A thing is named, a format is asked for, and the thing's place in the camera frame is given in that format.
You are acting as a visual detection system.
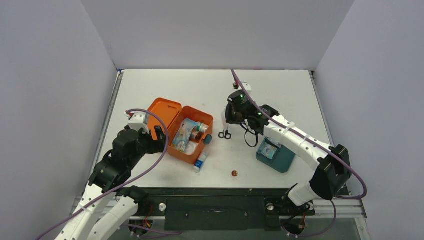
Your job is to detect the white bottle green label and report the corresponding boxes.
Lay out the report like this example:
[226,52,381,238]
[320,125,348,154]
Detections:
[195,122,210,134]

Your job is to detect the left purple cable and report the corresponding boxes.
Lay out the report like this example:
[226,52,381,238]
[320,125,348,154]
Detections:
[36,108,170,240]

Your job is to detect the teal divided tray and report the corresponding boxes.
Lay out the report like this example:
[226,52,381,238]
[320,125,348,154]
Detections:
[255,137,296,174]

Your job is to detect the white gauze packet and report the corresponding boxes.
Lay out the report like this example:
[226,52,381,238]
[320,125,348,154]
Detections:
[184,141,198,155]

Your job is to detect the brown bottle orange cap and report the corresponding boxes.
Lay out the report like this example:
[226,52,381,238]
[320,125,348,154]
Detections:
[189,130,203,142]

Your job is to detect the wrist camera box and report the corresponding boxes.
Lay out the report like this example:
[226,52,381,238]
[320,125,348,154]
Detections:
[125,111,150,134]
[233,82,252,94]

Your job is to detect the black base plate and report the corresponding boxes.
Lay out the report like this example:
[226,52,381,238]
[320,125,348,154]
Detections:
[129,187,318,232]

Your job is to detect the zip bag of wipes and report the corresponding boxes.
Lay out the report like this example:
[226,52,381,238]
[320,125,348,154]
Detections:
[266,137,282,148]

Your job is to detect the black scissors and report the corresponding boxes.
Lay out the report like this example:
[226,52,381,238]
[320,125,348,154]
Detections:
[218,120,232,140]

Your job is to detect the white blue tube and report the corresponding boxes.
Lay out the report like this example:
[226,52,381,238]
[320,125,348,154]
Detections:
[193,152,209,173]

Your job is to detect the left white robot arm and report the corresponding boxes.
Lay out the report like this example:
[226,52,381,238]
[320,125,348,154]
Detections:
[57,123,169,240]

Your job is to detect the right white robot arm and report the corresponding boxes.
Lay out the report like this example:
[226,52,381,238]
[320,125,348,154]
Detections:
[225,90,352,214]

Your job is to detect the small teal wipe packet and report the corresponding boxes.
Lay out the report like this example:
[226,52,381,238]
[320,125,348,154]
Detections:
[257,143,278,160]

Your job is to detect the blue snack packet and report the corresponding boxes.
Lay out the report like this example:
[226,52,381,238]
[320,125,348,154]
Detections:
[171,118,198,152]

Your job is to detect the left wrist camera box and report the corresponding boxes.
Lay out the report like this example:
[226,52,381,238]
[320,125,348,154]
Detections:
[125,111,150,134]

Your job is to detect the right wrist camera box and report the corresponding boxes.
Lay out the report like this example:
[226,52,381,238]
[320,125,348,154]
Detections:
[233,82,252,94]

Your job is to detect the orange plastic medicine box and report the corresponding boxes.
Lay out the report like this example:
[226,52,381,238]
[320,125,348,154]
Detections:
[148,98,214,165]

